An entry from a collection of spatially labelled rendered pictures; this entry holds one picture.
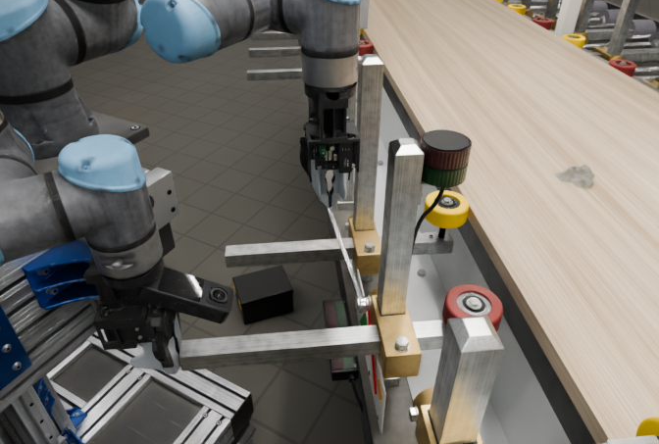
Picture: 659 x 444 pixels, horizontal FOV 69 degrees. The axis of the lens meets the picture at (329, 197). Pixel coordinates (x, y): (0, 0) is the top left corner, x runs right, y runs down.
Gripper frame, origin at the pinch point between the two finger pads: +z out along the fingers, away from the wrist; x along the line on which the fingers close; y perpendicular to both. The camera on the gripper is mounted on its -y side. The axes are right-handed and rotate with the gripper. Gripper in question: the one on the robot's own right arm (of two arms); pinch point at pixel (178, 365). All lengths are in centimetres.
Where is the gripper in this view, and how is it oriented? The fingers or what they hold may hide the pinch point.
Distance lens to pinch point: 76.0
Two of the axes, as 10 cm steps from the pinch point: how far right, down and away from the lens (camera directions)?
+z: 0.0, 8.3, 5.6
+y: -9.9, 0.6, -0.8
